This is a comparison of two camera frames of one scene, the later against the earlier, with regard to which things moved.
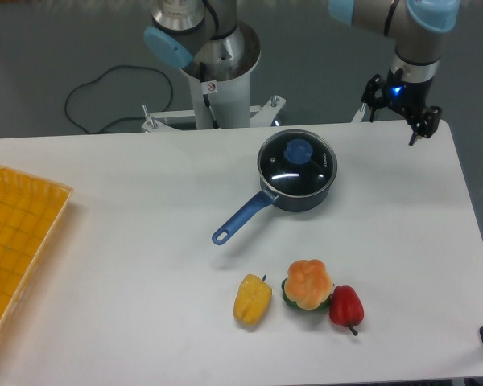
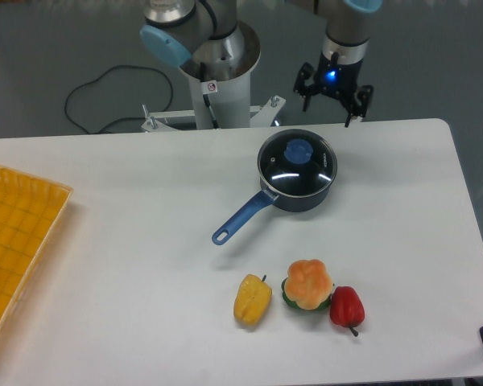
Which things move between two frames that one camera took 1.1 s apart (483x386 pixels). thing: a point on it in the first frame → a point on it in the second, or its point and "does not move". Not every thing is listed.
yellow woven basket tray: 21,211 does not move
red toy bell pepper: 346,307 does not move
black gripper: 408,97 → 335,79
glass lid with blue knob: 296,162 does not move
